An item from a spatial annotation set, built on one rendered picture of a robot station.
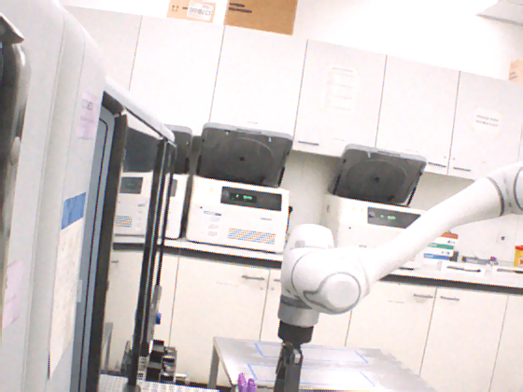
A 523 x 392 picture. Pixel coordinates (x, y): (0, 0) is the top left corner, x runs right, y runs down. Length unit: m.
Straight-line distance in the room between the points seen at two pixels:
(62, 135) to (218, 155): 3.71
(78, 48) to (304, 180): 4.05
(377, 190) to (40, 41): 4.07
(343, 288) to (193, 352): 2.69
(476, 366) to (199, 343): 1.75
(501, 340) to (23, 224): 4.09
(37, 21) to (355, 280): 0.99
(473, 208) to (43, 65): 1.30
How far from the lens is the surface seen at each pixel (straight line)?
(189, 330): 3.77
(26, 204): 0.26
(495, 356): 4.29
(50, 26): 0.26
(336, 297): 1.17
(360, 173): 4.12
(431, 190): 4.58
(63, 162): 0.32
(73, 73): 0.32
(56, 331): 0.36
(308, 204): 4.35
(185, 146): 3.91
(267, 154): 3.98
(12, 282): 0.25
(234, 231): 3.69
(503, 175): 1.53
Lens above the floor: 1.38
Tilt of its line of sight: 3 degrees down
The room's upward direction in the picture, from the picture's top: 8 degrees clockwise
